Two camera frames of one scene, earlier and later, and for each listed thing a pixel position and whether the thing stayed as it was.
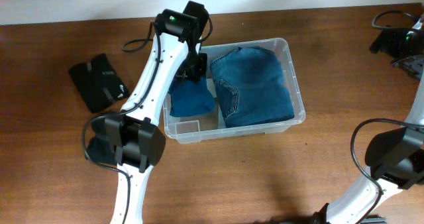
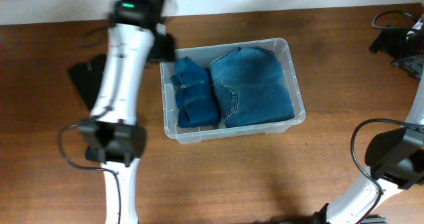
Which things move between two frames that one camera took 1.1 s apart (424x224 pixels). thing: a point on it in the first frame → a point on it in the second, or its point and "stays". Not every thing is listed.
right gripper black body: (398, 46) stays
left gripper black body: (196, 65) → (163, 47)
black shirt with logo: (98, 83) stays
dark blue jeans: (250, 87) stays
